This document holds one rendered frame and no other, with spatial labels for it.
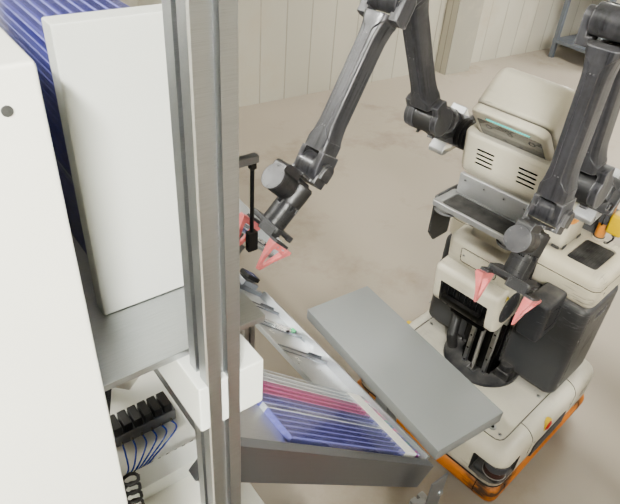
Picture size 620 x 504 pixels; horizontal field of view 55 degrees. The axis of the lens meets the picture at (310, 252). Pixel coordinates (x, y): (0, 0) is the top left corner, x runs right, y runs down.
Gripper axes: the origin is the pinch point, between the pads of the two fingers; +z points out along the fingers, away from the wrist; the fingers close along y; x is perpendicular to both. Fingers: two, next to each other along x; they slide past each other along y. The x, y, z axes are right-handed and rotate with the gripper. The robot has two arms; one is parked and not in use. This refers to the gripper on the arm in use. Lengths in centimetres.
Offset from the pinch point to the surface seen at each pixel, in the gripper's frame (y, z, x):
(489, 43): -266, -244, 368
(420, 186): -123, -69, 217
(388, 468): 49, 13, 16
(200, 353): 53, 1, -53
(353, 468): 49, 14, 2
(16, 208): 50, -4, -75
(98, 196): 39, -5, -64
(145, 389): -13, 47, 15
